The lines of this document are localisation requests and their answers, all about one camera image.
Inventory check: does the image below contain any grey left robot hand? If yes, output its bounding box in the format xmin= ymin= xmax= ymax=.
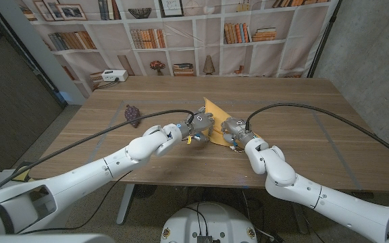
xmin=180 ymin=107 xmax=215 ymax=142

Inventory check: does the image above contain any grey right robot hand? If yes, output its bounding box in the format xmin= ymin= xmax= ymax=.
xmin=220 ymin=117 xmax=259 ymax=149

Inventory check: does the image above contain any yellow-brown paper sheet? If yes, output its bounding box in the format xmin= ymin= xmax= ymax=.
xmin=203 ymin=97 xmax=259 ymax=148

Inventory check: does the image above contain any purple toy grape bunch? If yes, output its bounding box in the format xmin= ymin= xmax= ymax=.
xmin=124 ymin=104 xmax=142 ymax=128

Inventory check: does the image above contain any printed bookshelf backdrop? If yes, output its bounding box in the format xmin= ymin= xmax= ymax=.
xmin=14 ymin=0 xmax=343 ymax=99

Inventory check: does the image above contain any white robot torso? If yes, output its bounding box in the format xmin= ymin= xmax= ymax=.
xmin=160 ymin=201 xmax=259 ymax=243

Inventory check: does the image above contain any white power strip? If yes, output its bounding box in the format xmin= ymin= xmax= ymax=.
xmin=101 ymin=69 xmax=129 ymax=82

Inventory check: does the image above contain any grey metal table leg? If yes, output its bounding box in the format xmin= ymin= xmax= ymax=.
xmin=116 ymin=184 xmax=136 ymax=225
xmin=289 ymin=201 xmax=310 ymax=234

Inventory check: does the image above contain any black backdrop stand pole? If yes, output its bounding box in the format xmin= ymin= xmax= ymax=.
xmin=307 ymin=0 xmax=344 ymax=78

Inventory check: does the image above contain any yellow black padded object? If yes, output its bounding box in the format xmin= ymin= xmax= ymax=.
xmin=11 ymin=167 xmax=30 ymax=182

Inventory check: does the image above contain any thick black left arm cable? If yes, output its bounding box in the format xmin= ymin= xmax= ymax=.
xmin=0 ymin=109 xmax=195 ymax=198

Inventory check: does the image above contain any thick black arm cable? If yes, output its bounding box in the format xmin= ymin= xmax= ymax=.
xmin=0 ymin=109 xmax=195 ymax=198
xmin=245 ymin=103 xmax=389 ymax=165

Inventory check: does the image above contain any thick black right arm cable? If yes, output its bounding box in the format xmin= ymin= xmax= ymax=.
xmin=245 ymin=103 xmax=389 ymax=165

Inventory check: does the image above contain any black power cord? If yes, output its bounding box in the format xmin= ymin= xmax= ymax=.
xmin=96 ymin=78 xmax=120 ymax=89

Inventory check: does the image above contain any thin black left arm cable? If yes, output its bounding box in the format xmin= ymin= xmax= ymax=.
xmin=21 ymin=170 xmax=134 ymax=234

